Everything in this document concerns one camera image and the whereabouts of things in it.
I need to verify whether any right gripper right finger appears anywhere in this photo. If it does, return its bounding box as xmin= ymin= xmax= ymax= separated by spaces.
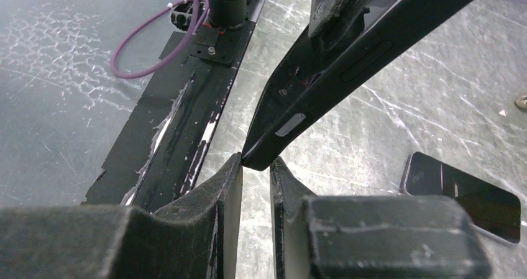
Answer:
xmin=270 ymin=158 xmax=492 ymax=278

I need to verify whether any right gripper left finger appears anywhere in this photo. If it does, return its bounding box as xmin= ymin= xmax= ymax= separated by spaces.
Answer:
xmin=1 ymin=153 xmax=243 ymax=278

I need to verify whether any black smartphone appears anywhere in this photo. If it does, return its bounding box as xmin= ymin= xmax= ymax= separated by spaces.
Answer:
xmin=400 ymin=152 xmax=521 ymax=244

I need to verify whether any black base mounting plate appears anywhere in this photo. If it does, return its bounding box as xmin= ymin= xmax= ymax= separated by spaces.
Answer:
xmin=85 ymin=21 xmax=255 ymax=212

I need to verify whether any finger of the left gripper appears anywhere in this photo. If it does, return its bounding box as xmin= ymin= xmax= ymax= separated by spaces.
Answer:
xmin=308 ymin=0 xmax=388 ymax=39

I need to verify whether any phone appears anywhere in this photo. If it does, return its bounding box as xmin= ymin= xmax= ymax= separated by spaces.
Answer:
xmin=242 ymin=0 xmax=473 ymax=170

